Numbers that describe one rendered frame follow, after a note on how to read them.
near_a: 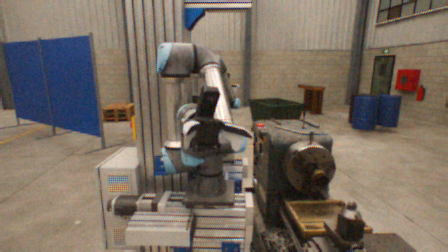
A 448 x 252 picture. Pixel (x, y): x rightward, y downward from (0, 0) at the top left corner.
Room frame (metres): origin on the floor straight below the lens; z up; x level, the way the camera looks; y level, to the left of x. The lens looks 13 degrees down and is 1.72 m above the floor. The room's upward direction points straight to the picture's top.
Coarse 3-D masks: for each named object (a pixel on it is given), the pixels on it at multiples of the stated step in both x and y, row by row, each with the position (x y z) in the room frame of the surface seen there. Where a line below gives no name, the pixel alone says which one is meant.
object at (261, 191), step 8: (256, 168) 2.09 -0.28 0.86; (256, 176) 2.05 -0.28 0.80; (256, 184) 2.00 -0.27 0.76; (264, 184) 1.79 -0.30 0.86; (256, 192) 2.04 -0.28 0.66; (264, 192) 1.75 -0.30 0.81; (272, 192) 1.69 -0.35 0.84; (296, 192) 1.68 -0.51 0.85; (304, 192) 1.69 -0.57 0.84; (264, 200) 1.75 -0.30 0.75; (272, 200) 1.69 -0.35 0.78; (264, 208) 1.74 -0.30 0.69; (272, 208) 1.69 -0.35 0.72; (272, 216) 1.69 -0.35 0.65; (280, 216) 1.69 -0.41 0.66; (280, 224) 1.69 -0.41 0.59; (256, 232) 2.05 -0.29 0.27; (256, 240) 2.03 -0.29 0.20; (256, 248) 2.01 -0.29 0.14
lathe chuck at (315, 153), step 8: (304, 144) 1.58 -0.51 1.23; (288, 152) 1.61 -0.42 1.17; (304, 152) 1.53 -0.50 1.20; (312, 152) 1.54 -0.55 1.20; (320, 152) 1.54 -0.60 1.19; (328, 152) 1.54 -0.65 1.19; (288, 160) 1.55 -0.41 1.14; (296, 160) 1.53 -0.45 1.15; (312, 160) 1.54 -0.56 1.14; (320, 160) 1.54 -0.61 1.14; (328, 160) 1.54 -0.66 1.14; (288, 168) 1.52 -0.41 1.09; (296, 168) 1.53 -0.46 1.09; (304, 168) 1.53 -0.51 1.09; (288, 176) 1.52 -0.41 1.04; (296, 176) 1.53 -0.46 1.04; (304, 176) 1.53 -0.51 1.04; (328, 176) 1.55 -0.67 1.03; (296, 184) 1.53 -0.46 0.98
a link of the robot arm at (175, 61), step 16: (160, 48) 1.01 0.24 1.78; (176, 48) 1.01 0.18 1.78; (192, 48) 1.03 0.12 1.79; (160, 64) 0.99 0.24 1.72; (176, 64) 1.00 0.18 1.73; (192, 64) 1.03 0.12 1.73; (176, 80) 1.01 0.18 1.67; (176, 96) 1.01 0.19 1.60; (176, 112) 1.01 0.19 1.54; (176, 128) 1.01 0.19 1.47; (176, 144) 1.01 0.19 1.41; (176, 160) 1.00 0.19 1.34
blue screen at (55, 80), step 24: (24, 48) 6.82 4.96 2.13; (48, 48) 6.19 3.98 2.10; (72, 48) 5.66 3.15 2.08; (24, 72) 6.95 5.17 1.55; (48, 72) 6.28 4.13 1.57; (72, 72) 5.73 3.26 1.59; (96, 72) 5.29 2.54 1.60; (24, 96) 7.09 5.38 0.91; (48, 96) 6.37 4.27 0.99; (72, 96) 5.80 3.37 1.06; (96, 96) 5.29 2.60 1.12; (48, 120) 6.49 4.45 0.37; (72, 120) 5.88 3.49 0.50; (96, 120) 5.36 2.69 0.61
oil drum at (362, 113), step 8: (360, 96) 7.48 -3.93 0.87; (368, 96) 7.45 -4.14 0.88; (360, 104) 7.07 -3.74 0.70; (368, 104) 6.96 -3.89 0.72; (376, 104) 6.98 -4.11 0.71; (360, 112) 7.05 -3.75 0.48; (368, 112) 6.95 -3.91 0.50; (376, 112) 7.01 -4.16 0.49; (360, 120) 7.03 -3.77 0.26; (368, 120) 6.95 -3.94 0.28; (360, 128) 7.01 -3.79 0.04; (368, 128) 6.94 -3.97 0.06
